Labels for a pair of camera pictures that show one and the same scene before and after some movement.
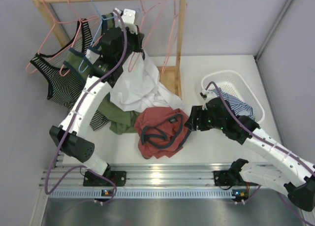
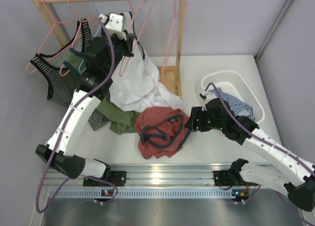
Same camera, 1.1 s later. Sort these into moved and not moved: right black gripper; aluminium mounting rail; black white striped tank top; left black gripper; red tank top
Moved: left black gripper
Not moved: aluminium mounting rail; right black gripper; black white striped tank top; red tank top
